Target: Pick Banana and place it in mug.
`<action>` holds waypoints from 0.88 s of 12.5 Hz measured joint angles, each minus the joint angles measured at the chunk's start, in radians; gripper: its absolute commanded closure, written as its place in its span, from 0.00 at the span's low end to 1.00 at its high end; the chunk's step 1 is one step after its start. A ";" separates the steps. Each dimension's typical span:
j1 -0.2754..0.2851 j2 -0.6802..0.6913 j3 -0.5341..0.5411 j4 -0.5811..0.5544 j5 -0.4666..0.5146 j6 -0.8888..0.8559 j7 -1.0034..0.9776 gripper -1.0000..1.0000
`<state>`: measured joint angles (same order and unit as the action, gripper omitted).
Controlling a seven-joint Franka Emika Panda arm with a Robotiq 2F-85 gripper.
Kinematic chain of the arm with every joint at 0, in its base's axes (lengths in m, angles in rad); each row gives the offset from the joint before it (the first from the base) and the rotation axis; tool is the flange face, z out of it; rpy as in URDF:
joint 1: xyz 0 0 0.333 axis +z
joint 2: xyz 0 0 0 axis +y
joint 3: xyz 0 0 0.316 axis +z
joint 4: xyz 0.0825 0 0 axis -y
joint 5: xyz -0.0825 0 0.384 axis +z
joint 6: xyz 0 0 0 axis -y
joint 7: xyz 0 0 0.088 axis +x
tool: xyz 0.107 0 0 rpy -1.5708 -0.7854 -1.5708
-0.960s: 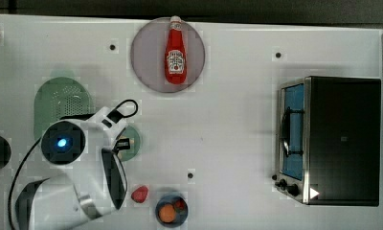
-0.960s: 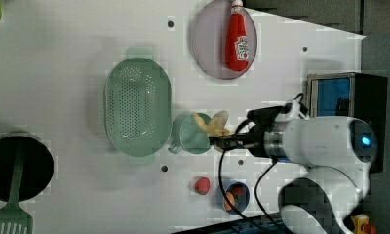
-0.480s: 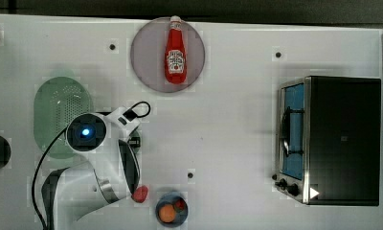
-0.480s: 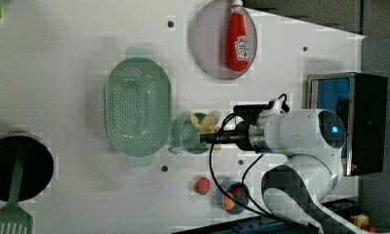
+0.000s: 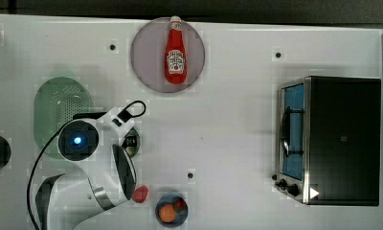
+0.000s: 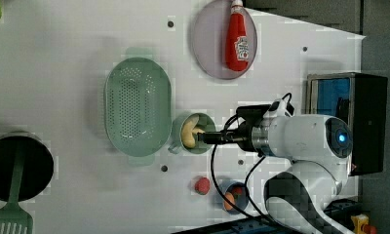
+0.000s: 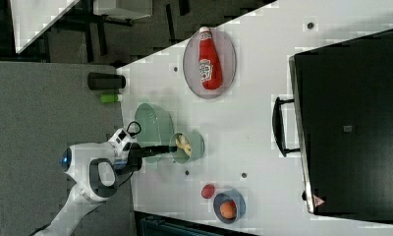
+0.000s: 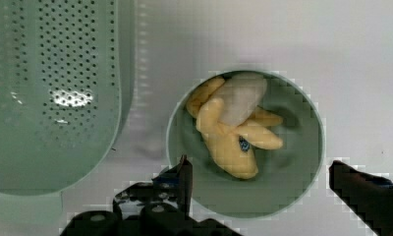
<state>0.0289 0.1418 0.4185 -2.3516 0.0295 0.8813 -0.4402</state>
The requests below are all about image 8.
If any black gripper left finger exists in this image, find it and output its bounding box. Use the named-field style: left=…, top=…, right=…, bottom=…
left=112, top=154, right=193, bottom=216

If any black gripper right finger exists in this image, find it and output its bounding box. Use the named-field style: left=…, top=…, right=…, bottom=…
left=328, top=160, right=393, bottom=236

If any green mug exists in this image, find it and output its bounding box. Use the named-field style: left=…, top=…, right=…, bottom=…
left=166, top=71, right=325, bottom=218

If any green perforated colander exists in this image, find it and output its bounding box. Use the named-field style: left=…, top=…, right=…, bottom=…
left=0, top=0, right=135, bottom=223

